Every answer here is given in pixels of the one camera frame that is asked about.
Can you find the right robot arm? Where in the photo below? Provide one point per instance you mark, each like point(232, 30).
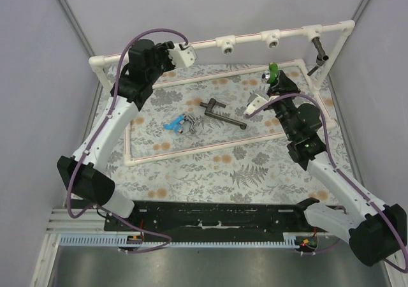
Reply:
point(372, 229)

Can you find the floral patterned table mat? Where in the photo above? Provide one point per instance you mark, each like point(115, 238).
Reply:
point(220, 162)

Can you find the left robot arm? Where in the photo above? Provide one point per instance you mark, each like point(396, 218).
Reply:
point(83, 173)

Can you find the green plastic faucet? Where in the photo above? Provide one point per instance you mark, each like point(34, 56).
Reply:
point(270, 75)

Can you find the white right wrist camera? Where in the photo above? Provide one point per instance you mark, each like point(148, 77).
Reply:
point(255, 102)

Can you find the blue plastic faucet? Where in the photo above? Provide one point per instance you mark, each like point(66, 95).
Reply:
point(176, 125)

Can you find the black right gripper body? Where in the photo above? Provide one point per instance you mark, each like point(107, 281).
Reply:
point(282, 87)

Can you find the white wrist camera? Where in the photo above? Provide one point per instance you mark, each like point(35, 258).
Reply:
point(182, 57)
point(255, 102)

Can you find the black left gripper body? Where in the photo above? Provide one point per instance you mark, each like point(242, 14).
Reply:
point(165, 56)

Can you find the chrome metal faucet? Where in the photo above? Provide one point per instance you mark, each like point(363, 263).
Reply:
point(193, 123)

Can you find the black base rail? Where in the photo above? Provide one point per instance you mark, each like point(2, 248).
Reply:
point(193, 221)

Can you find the dark bronze installed faucet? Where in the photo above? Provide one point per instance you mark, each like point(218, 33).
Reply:
point(321, 57)

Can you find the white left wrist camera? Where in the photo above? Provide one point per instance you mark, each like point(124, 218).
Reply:
point(182, 57)

